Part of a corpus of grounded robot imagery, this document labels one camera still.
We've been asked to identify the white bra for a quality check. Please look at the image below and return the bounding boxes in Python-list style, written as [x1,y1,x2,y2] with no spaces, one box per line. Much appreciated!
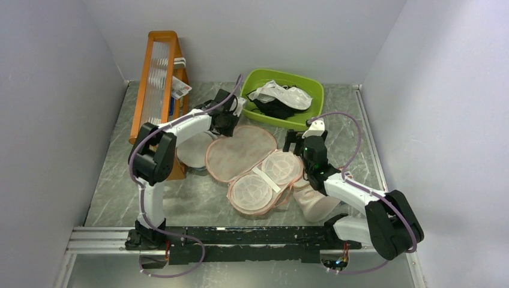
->
[247,80,313,111]

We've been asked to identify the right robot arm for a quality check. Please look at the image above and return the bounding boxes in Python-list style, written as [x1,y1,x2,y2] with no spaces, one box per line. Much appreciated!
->
[283,129,424,260]

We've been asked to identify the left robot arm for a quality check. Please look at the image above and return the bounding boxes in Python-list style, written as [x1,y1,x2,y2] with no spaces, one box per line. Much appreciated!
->
[126,89,247,250]

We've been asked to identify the beige mesh laundry bag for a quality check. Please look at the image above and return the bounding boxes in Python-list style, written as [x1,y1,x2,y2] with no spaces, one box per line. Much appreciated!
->
[292,179,340,222]

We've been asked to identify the green plastic basin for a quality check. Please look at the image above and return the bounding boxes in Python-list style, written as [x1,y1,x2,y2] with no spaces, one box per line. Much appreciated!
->
[241,68,324,131]

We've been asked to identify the white packaged card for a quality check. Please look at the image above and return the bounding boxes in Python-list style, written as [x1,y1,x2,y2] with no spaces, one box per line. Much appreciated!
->
[170,76,192,100]

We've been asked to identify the orange wooden rack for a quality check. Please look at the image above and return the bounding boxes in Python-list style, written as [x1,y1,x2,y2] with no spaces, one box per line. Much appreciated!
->
[128,30,191,182]

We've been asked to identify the white grey small case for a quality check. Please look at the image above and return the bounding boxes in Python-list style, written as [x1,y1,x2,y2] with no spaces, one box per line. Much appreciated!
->
[173,57,187,70]

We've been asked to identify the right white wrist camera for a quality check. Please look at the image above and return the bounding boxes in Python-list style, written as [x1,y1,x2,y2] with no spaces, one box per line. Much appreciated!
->
[303,118,326,138]

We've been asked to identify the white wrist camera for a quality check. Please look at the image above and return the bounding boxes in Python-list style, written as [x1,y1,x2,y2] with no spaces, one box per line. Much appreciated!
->
[233,97,248,118]
[303,118,326,138]

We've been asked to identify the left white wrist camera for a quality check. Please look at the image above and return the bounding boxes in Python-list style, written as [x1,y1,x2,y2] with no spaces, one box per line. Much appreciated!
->
[233,97,248,118]

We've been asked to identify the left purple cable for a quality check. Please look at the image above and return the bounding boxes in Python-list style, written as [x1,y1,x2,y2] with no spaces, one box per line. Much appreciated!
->
[128,74,244,247]

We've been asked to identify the purple cable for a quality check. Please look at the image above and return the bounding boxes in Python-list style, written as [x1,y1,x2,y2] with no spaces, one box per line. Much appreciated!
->
[306,112,418,276]
[128,74,244,247]

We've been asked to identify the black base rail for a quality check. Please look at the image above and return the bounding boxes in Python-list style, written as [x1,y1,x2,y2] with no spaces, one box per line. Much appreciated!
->
[124,226,361,265]

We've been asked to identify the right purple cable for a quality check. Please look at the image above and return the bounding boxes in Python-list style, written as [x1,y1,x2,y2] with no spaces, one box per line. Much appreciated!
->
[306,112,418,276]

